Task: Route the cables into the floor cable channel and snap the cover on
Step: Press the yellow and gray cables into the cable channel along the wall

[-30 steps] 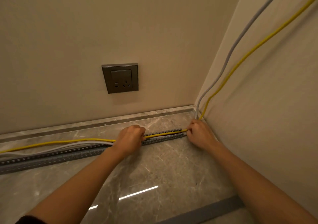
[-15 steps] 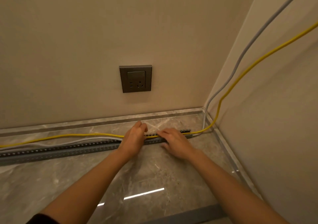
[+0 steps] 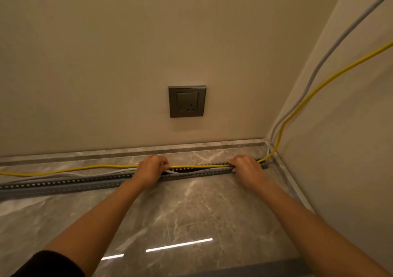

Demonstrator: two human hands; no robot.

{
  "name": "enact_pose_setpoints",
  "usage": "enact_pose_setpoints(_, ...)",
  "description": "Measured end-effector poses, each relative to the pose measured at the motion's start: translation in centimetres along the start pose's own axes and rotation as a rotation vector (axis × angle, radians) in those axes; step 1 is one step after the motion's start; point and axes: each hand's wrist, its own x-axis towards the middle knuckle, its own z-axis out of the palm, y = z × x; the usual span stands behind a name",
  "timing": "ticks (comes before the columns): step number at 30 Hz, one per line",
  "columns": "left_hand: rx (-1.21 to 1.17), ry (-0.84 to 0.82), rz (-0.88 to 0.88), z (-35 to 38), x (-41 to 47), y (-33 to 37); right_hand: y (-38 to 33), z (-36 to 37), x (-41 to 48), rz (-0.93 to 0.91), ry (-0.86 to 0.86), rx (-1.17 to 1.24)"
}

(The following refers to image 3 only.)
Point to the person's right hand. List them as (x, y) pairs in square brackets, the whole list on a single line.
[(250, 172)]

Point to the person's left hand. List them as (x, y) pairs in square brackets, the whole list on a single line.
[(150, 171)]

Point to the grey duct cover strip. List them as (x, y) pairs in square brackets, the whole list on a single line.
[(261, 269)]

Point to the person's right forearm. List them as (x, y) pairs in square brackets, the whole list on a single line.
[(307, 230)]

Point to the person's left forearm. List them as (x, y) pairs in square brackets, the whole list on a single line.
[(98, 224)]

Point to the black sleeve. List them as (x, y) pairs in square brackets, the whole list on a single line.
[(49, 266)]

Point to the grey wall socket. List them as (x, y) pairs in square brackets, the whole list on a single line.
[(187, 102)]

